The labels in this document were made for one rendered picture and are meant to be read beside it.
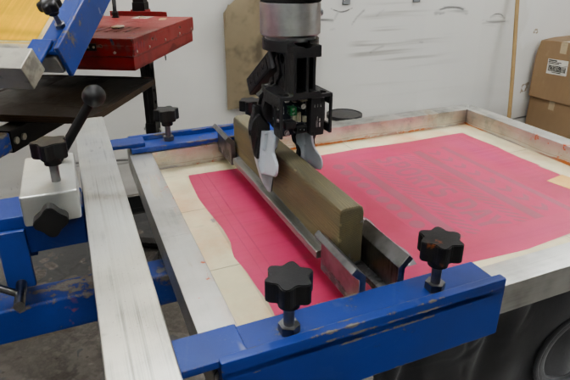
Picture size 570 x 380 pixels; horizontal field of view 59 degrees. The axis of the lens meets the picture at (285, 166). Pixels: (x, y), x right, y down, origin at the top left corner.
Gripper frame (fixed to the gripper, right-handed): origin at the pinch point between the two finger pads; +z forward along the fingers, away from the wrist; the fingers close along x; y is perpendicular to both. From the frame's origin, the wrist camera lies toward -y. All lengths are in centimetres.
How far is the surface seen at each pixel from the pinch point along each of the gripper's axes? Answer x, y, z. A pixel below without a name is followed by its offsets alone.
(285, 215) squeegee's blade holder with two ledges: -2.7, 6.7, 2.3
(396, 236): 12.1, 11.2, 6.3
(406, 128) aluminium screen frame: 39.9, -25.4, 5.3
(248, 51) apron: 61, -193, 16
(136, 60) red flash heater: -9, -87, -2
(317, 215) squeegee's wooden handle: -1.5, 13.7, -1.0
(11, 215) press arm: -34.4, 2.5, -2.3
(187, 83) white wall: 29, -200, 32
